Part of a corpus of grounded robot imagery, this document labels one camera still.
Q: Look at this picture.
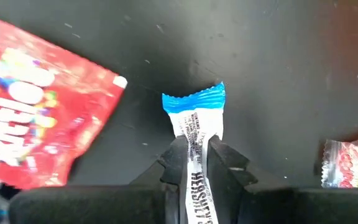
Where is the red candy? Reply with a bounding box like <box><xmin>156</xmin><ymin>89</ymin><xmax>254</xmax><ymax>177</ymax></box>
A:
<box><xmin>320</xmin><ymin>132</ymin><xmax>358</xmax><ymax>189</ymax></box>

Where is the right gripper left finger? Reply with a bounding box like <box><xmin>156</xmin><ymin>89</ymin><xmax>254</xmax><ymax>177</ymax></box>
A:
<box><xmin>9</xmin><ymin>134</ymin><xmax>188</xmax><ymax>224</ymax></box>

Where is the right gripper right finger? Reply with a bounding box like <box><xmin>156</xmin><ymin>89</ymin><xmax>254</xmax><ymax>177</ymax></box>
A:
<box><xmin>208</xmin><ymin>135</ymin><xmax>358</xmax><ymax>224</ymax></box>

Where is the red Skittles pack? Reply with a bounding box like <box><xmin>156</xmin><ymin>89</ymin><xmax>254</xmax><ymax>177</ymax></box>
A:
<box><xmin>0</xmin><ymin>12</ymin><xmax>129</xmax><ymax>190</ymax></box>

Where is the black table mat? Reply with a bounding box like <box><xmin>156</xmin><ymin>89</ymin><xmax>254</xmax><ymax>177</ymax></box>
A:
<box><xmin>0</xmin><ymin>0</ymin><xmax>358</xmax><ymax>194</ymax></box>

